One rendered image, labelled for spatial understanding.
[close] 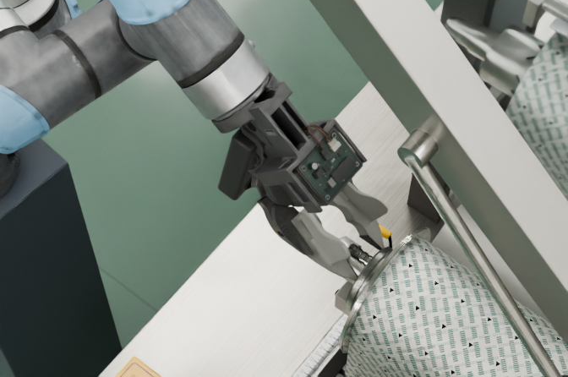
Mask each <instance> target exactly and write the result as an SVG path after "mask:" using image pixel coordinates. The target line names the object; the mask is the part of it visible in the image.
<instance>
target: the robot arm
mask: <svg viewBox="0 0 568 377"><path fill-rule="evenodd" d="M154 61H159V62H160V64H161V65H162V66H163V67H164V69H165V70H166V71H167V72H168V73H169V74H170V75H171V76H172V78H173V79H174V80H175V81H176V82H177V84H178V85H179V86H180V88H181V90H182V91H183V92H184V94H185V95H186V96H187V97H188V98H189V99H190V100H191V101H192V102H193V104H194V105H195V106H196V108H197V109H198V110H199V111H200V113H201V114H202V115H203V116H204V117H205V119H209V120H211V121H212V122H213V124H214V125H215V126H216V127H217V129H218V130H219V131H220V132H221V133H222V134H226V133H229V132H232V131H233V130H235V129H237V128H240V129H239V130H238V131H237V132H236V133H235V134H234V135H233V136H232V140H231V143H230V146H229V149H228V152H227V157H226V160H225V163H224V167H223V169H222V173H221V178H220V181H219V183H218V189H219V190H220V191H222V193H224V194H225V195H227V196H228V197H229V198H231V199H232V200H237V199H238V198H239V197H240V196H241V195H242V194H243V192H244V191H246V190H248V189H251V188H257V190H258V192H259V195H260V197H261V199H259V200H258V201H257V203H258V205H260V207H261V208H262V209H263V211H264V213H265V217H266V219H267V221H268V222H269V224H270V226H271V228H272V229H273V231H274V232H275V233H276V234H277V235H278V236H279V237H280V238H281V239H282V240H284V241H285V242H286V243H288V244H290V245H291V246H292V247H294V248H295V249H296V250H297V251H298V252H300V253H301V254H304V255H306V256H308V257H309V258H310V259H311V260H313V261H314V262H315V263H317V264H318V265H321V266H322V267H324V268H325V269H327V270H328V271H330V272H332V273H334V274H336V275H338V276H341V277H344V278H347V279H350V280H354V281H356V279H357V278H358V275H357V273H356V272H355V270H354V269H353V268H352V266H351V264H350V263H349V261H348V260H346V259H347V258H349V257H350V255H351V254H350V251H349V249H348V247H347V246H346V245H345V244H344V242H342V241H341V240H340V239H339V238H337V237H335V236H334V235H332V234H330V233H328V232H327V231H326V230H325V229H324V228H323V227H322V221H321V220H320V219H319V217H318V215H317V214H316V213H321V212H322V211H323V210H322V208H321V206H328V205H332V206H335V207H336V208H338V209H339V210H340V211H341V212H342V214H343V215H344V216H345V219H346V221H347V222H349V223H351V224H353V225H354V226H355V227H356V229H357V230H358V234H359V237H360V238H361V239H362V240H364V241H365V242H367V243H369V244H371V245H372V246H374V247H375V248H377V249H378V250H381V249H382V248H383V247H384V243H383V238H382V234H381V230H380V226H379V223H378V222H377V220H376V219H378V218H380V217H381V216H383V215H385V214H386V213H387V212H388V207H387V205H386V204H385V203H384V202H383V201H382V200H381V199H379V198H378V197H375V196H373V195H370V194H366V193H363V192H361V191H360V190H359V189H358V188H357V187H356V186H355V185H354V184H353V181H352V178H353V177H354V176H355V174H356V173H357V172H358V171H359V170H360V169H361V167H362V166H363V163H364V162H366V161H367V159H366V158H365V156H364V155H363V154H362V152H361V151H360V150H359V149H358V147H357V146H356V145H355V144H354V143H353V142H352V140H351V139H350V137H349V136H348V135H347V133H346V132H345V131H344V130H343V128H342V127H341V125H340V124H339V123H338V122H337V121H336V120H335V119H334V118H332V119H326V120H321V121H316V122H311V123H307V122H306V120H305V119H304V118H303V116H302V115H301V114H300V113H299V111H298V110H297V109H296V107H295V106H294V105H293V104H292V103H291V102H290V101H289V99H288V97H289V96H290V95H291V94H292V93H293V92H292V91H291V90H290V88H289V87H288V86H287V84H286V83H285V82H284V81H282V82H279V81H278V80H277V79H276V77H275V76H274V75H273V73H271V72H270V67H269V66H268V65H267V63H266V62H265V61H264V59H263V58H262V57H261V56H260V55H259V54H258V53H257V51H256V50H255V44H254V43H253V42H252V41H248V40H247V38H246V37H245V36H244V34H243V32H242V31H241V30H240V29H239V28H238V26H237V25H236V24H235V23H234V21H233V20H232V19H231V17H230V16H229V15H228V13H227V12H226V11H225V9H224V8H223V7H222V6H221V5H220V4H219V2H218V1H217V0H99V1H98V2H97V4H96V5H95V6H93V7H92V8H90V9H88V10H87V11H85V12H82V10H80V9H79V7H78V2H77V0H0V198H2V197H3V196H4V195H5V194H6V193H7V192H8V191H9V190H10V188H11V187H12V186H13V184H14V182H15V180H16V178H17V176H18V174H19V169H20V163H21V155H20V150H19V149H20V148H23V147H25V146H27V145H28V144H30V143H31V142H33V141H35V140H36V139H39V138H40V137H43V136H45V135H47V134H48V133H49V131H50V130H51V129H52V128H54V127H56V126H57V125H58V124H60V123H61V122H63V121H64V120H66V119H67V118H69V117H71V116H72V115H74V114H75V113H76V112H78V111H79V110H80V109H82V108H83V107H85V106H87V105H88V104H90V103H91V102H92V101H94V100H96V99H97V98H99V97H101V96H103V95H105V94H106V93H107V92H108V91H110V90H112V89H113V88H115V87H116V86H118V85H120V84H121V83H122V82H123V81H125V80H126V79H128V78H130V77H131V76H133V75H134V74H136V73H138V72H139V71H140V70H141V69H143V68H145V67H146V66H148V65H149V64H151V63H153V62H154ZM339 133H340V134H339ZM341 135H342V136H343V138H344V139H343V138H342V136H341ZM345 140H346V141H347V142H346V141H345ZM348 144H349V145H350V146H351V147H352V149H351V147H350V146H349V145H348ZM353 150H354V151H355V152H354V151H353ZM289 205H292V206H289ZM294 207H303V208H304V209H302V210H301V211H300V212H299V211H298V210H297V209H295V208H294Z"/></svg>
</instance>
